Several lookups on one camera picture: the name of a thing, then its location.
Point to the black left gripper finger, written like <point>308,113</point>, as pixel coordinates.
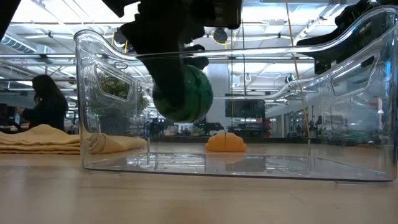
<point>168,77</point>
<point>199,63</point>

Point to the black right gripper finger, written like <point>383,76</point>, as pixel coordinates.
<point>329,43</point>

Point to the green toy watermelon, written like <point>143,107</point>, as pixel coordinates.
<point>196,96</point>

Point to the orange toy fruit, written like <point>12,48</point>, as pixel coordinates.
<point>225,144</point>

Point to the clear plastic container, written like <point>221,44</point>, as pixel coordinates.
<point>186,165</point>

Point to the artificial plant white flowers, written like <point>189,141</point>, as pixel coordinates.
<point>113,87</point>

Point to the person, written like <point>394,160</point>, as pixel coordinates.
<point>46,105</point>

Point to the folded yellow towel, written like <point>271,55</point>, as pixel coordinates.
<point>40,140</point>

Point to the black wall screen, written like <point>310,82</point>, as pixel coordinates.
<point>245,108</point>

